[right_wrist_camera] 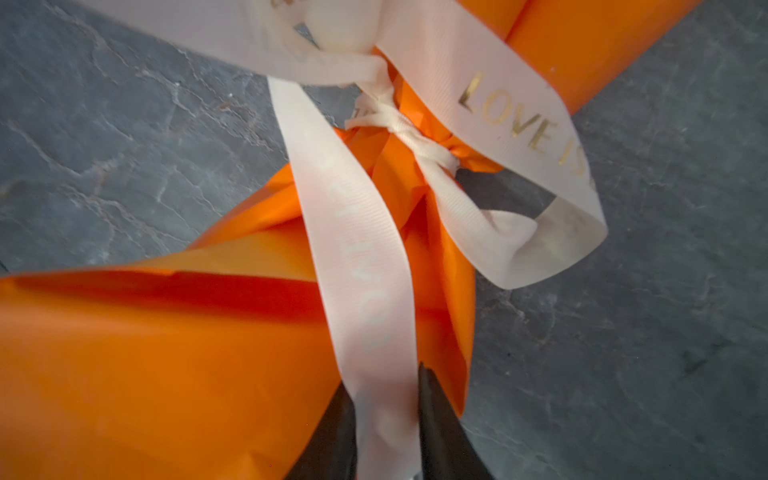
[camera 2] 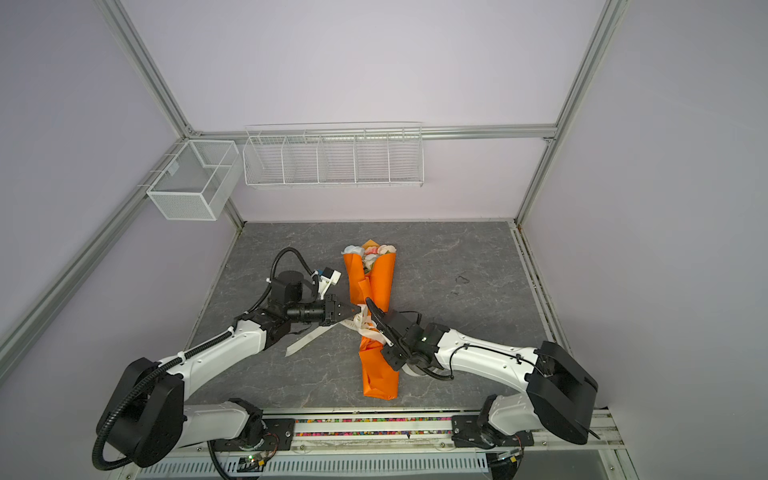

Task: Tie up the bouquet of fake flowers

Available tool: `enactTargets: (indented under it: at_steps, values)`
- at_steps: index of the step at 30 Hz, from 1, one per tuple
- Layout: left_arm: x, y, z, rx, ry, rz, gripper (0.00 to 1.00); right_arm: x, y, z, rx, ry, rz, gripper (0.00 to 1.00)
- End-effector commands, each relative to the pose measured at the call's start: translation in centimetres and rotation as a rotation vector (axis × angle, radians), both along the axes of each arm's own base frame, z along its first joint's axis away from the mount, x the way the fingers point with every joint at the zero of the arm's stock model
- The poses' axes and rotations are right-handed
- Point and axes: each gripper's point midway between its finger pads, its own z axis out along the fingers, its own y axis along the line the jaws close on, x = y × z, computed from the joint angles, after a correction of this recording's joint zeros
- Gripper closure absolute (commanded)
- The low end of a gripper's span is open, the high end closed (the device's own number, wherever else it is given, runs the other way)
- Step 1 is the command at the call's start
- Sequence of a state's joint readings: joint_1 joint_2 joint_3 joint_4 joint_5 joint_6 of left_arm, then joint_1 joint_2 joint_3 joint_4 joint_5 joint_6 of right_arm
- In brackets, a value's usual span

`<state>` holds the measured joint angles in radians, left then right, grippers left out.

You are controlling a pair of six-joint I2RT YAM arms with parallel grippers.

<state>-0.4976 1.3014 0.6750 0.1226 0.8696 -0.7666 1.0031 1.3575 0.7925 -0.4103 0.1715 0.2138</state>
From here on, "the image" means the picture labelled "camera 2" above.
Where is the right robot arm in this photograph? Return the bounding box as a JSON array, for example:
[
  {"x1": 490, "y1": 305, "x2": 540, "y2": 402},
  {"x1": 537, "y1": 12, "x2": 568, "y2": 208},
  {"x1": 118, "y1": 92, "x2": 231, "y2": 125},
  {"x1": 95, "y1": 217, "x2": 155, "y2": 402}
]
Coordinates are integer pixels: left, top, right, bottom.
[{"x1": 366, "y1": 298, "x2": 598, "y2": 445}]

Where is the white printed ribbon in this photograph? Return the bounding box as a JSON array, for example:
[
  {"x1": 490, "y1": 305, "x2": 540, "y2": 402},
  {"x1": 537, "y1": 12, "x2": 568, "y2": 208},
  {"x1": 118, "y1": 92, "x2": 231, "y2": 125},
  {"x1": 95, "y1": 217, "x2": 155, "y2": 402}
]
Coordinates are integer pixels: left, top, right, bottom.
[{"x1": 285, "y1": 305, "x2": 389, "y2": 357}]

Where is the aluminium front rail frame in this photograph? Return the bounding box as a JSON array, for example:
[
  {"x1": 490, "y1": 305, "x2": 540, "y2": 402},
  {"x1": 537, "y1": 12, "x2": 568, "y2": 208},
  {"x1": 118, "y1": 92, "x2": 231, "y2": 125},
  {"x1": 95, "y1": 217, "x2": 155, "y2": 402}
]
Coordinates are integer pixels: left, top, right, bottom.
[{"x1": 110, "y1": 410, "x2": 638, "y2": 479}]

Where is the cream fake rose stem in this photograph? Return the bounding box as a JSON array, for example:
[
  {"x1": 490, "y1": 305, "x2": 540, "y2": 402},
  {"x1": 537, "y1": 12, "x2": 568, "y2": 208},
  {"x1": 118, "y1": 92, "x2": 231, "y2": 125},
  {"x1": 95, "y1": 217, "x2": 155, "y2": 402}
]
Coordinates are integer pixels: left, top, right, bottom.
[{"x1": 377, "y1": 245, "x2": 397, "y2": 255}]

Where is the orange wrapping paper sheet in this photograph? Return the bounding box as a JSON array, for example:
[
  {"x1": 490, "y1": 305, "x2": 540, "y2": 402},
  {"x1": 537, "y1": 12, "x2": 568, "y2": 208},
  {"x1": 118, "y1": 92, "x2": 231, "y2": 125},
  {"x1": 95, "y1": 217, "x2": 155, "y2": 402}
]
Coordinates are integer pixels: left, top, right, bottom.
[{"x1": 341, "y1": 239, "x2": 401, "y2": 401}]

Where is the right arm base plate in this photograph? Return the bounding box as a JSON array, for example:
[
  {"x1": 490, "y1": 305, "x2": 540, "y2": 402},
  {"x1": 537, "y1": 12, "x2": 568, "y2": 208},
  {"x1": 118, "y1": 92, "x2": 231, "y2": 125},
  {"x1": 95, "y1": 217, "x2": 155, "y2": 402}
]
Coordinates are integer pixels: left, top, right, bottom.
[{"x1": 451, "y1": 415, "x2": 534, "y2": 450}]

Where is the small white mesh basket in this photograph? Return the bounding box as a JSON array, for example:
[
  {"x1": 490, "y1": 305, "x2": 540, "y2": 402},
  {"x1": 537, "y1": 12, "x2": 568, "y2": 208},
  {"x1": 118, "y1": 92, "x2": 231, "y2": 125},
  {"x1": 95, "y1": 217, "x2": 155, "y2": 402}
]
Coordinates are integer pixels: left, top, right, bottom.
[{"x1": 147, "y1": 140, "x2": 244, "y2": 221}]

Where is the long white wire basket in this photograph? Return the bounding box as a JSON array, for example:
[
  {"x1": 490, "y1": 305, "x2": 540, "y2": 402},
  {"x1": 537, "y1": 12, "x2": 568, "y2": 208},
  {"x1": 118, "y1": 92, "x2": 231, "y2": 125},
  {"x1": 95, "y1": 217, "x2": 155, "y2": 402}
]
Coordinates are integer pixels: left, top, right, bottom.
[{"x1": 243, "y1": 122, "x2": 425, "y2": 188}]

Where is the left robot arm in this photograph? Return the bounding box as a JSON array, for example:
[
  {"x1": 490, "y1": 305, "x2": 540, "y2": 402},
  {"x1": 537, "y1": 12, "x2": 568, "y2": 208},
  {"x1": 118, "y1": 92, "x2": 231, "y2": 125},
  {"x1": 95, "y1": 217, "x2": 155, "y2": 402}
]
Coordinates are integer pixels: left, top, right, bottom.
[{"x1": 91, "y1": 261, "x2": 361, "y2": 471}]

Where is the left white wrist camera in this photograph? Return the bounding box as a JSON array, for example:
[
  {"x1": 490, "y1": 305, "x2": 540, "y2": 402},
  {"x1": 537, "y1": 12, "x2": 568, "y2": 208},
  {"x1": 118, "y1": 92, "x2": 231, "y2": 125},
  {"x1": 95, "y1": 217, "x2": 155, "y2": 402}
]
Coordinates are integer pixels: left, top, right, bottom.
[{"x1": 315, "y1": 267, "x2": 341, "y2": 300}]

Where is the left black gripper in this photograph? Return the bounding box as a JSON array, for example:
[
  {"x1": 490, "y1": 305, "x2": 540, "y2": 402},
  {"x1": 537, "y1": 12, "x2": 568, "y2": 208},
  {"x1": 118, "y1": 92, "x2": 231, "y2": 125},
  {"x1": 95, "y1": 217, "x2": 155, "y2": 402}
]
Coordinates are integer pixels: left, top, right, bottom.
[{"x1": 288, "y1": 294, "x2": 361, "y2": 326}]

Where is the white fake rose stem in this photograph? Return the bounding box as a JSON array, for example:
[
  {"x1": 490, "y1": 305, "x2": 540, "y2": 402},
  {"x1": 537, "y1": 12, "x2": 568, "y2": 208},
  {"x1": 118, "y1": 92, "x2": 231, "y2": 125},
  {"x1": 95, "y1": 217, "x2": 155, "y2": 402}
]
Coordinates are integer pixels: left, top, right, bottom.
[{"x1": 342, "y1": 245, "x2": 365, "y2": 256}]

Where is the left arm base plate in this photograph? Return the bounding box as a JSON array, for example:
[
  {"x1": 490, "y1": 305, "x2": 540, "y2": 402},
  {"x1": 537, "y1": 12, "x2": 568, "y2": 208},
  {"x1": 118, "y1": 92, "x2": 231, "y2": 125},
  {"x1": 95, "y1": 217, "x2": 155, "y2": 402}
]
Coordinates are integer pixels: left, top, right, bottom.
[{"x1": 213, "y1": 417, "x2": 296, "y2": 452}]

